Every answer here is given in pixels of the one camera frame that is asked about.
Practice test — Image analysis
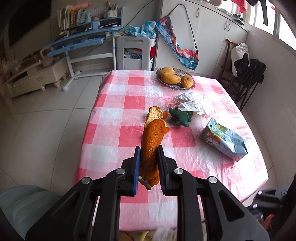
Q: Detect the light blue milk carton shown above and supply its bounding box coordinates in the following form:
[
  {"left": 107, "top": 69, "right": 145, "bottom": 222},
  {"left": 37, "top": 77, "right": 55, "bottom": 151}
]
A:
[{"left": 200, "top": 118, "right": 248, "bottom": 162}]

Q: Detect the white TV cabinet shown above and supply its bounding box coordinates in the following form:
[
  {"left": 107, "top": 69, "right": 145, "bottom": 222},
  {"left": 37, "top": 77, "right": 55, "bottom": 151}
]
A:
[{"left": 4, "top": 58, "right": 68, "bottom": 98}]

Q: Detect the blue study desk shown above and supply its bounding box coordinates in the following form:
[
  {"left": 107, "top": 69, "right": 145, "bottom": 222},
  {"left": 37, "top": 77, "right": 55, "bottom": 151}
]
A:
[{"left": 43, "top": 6, "right": 125, "bottom": 92}]

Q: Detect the grey-green chair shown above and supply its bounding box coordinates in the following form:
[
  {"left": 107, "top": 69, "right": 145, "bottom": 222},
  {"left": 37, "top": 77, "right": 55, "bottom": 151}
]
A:
[{"left": 1, "top": 185, "right": 62, "bottom": 240}]

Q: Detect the white pen holder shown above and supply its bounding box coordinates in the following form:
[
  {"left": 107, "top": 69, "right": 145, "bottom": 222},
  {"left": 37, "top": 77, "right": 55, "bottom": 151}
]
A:
[{"left": 104, "top": 1, "right": 118, "bottom": 18}]

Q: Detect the light blue cloth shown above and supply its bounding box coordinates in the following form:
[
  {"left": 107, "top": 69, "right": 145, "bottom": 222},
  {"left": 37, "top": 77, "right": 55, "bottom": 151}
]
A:
[{"left": 124, "top": 21, "right": 157, "bottom": 39}]

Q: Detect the row of books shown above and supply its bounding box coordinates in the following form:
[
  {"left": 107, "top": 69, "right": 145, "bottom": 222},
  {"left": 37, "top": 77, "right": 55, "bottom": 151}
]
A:
[{"left": 57, "top": 4, "right": 91, "bottom": 31}]

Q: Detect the pink checkered tablecloth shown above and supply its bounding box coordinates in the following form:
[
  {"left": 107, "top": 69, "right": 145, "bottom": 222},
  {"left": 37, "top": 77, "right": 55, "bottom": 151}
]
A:
[{"left": 75, "top": 69, "right": 270, "bottom": 232}]

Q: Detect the dark wooden chair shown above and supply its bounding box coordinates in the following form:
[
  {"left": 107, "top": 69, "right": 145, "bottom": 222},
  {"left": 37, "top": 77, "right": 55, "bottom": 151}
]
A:
[{"left": 217, "top": 39, "right": 267, "bottom": 110}]

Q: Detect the person's right hand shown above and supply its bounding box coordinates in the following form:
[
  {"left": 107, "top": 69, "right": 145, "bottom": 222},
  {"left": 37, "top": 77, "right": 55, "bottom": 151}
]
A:
[{"left": 263, "top": 214, "right": 275, "bottom": 231}]

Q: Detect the long orange peel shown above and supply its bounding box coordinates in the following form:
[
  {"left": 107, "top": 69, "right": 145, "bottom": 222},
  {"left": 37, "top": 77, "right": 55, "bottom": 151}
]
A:
[{"left": 138, "top": 106, "right": 170, "bottom": 190}]

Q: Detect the small orange peel piece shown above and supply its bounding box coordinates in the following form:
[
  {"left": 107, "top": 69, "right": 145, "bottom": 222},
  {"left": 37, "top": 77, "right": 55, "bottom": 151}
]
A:
[{"left": 162, "top": 111, "right": 169, "bottom": 120}]

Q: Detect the yellow mango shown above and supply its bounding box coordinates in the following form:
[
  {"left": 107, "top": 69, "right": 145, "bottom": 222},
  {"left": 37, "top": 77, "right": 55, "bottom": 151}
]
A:
[
  {"left": 157, "top": 67, "right": 175, "bottom": 76},
  {"left": 181, "top": 75, "right": 194, "bottom": 88},
  {"left": 161, "top": 73, "right": 181, "bottom": 85}
]

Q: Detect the colourful hanging bag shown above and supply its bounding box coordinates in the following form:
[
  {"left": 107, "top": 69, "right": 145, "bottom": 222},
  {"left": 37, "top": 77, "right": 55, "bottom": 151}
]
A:
[{"left": 156, "top": 16, "right": 199, "bottom": 70}]

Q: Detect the woven fruit plate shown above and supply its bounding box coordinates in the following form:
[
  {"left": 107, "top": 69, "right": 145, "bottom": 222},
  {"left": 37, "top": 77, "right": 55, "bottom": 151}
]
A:
[{"left": 156, "top": 67, "right": 195, "bottom": 90}]

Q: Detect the white plastic stool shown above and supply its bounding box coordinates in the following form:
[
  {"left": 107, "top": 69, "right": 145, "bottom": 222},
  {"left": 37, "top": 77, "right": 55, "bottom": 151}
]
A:
[{"left": 116, "top": 36, "right": 157, "bottom": 71}]

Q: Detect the white paper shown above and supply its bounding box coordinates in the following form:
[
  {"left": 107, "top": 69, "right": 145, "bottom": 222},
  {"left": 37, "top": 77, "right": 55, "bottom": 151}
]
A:
[{"left": 175, "top": 91, "right": 212, "bottom": 118}]

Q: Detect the green plush toy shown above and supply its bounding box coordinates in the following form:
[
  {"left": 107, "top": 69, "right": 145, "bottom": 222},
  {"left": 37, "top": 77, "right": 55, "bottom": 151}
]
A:
[{"left": 169, "top": 108, "right": 193, "bottom": 127}]

